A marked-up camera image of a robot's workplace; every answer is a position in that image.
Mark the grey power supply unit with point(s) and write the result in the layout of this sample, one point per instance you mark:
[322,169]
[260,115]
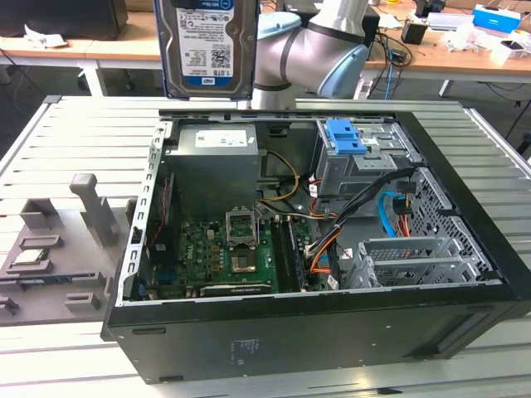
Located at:
[211,166]

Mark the white paper pile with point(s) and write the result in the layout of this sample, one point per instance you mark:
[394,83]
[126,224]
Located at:
[45,37]

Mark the chipset heat sink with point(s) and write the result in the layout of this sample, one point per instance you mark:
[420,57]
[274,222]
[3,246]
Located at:
[243,264]

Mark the hard disk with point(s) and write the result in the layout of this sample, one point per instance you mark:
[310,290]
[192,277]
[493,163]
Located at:
[207,41]

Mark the black desktop tower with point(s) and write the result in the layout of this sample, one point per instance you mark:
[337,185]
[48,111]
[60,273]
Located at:
[372,25]

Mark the black RAM slot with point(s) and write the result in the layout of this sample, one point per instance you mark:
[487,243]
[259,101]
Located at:
[282,257]

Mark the metal optical drive cage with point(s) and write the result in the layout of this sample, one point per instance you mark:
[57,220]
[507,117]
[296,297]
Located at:
[344,174]

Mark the silver CPU chip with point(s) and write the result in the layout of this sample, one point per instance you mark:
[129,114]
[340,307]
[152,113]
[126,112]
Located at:
[28,258]

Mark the wooden desk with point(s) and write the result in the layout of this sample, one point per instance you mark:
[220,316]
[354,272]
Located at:
[103,51]

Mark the grey parts rack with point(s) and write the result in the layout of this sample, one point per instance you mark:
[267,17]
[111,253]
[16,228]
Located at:
[54,302]

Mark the black open PC case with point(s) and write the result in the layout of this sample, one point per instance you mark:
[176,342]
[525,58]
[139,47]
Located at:
[290,344]

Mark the blue plastic drive latch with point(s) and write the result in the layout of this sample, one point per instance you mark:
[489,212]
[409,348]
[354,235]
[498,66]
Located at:
[342,137]

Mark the CPU socket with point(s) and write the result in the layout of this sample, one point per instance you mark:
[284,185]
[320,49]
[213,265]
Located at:
[242,228]

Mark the metal disk bay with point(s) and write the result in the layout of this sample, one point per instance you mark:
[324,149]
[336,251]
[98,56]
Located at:
[415,271]

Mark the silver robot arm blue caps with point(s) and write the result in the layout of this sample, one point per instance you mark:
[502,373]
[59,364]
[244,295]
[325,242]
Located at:
[307,54]

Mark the blue cardboard box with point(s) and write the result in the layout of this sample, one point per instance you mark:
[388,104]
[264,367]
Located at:
[495,16]

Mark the green motherboard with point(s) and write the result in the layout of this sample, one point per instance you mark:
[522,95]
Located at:
[199,248]

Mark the black graphics card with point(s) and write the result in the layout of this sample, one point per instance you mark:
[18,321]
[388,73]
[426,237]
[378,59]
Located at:
[234,289]

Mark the small black box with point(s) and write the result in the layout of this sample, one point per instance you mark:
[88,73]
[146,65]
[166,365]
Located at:
[414,33]

